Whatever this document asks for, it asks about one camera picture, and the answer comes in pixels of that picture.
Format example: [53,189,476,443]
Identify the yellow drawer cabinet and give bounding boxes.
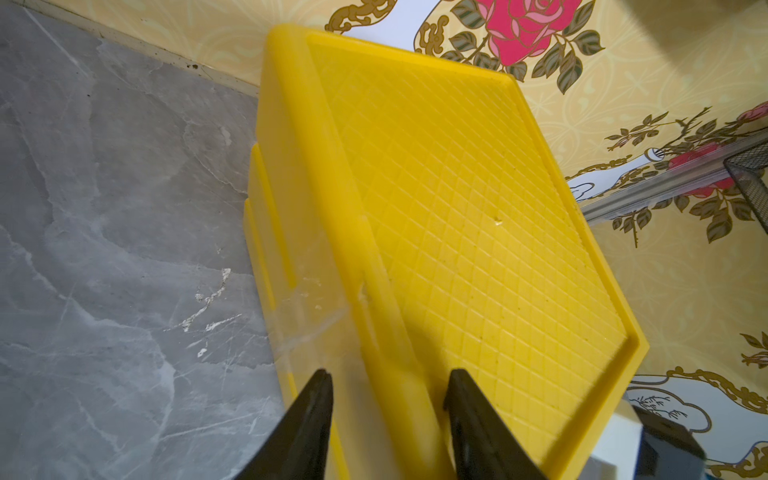
[244,24,648,479]

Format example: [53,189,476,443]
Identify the black wire basket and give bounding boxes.
[724,148,767,231]

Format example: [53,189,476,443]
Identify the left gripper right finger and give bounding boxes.
[443,369,545,479]

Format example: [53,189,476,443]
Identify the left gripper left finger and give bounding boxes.
[236,369,334,479]

